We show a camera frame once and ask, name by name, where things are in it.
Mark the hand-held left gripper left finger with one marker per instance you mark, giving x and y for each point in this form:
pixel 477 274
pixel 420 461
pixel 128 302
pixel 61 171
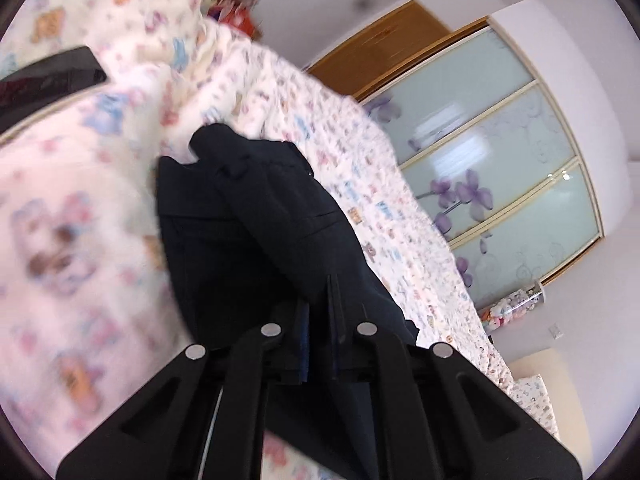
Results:
pixel 301 345

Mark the wardrobe with floral glass doors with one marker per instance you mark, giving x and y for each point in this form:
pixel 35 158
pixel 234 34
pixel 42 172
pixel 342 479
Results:
pixel 500 135

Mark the cream and pink headboard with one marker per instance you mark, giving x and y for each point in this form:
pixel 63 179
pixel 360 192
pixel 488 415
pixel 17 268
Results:
pixel 562 372

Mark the bear printed pillow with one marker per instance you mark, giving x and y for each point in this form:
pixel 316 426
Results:
pixel 535 402

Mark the clear tube of plush toys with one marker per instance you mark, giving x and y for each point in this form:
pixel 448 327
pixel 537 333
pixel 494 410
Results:
pixel 515 307

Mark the wooden door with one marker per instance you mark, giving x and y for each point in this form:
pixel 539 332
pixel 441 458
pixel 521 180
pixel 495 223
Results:
pixel 385 40

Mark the dark cloth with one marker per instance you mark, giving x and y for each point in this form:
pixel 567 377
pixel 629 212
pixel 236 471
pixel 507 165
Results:
pixel 45 80

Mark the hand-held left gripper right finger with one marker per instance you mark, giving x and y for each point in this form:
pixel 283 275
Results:
pixel 336 340

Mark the white wall switch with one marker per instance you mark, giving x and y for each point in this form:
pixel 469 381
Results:
pixel 555 331

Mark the black pants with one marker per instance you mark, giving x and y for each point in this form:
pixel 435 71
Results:
pixel 250 240

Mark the red cloth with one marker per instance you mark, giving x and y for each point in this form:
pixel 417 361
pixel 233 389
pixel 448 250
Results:
pixel 237 20

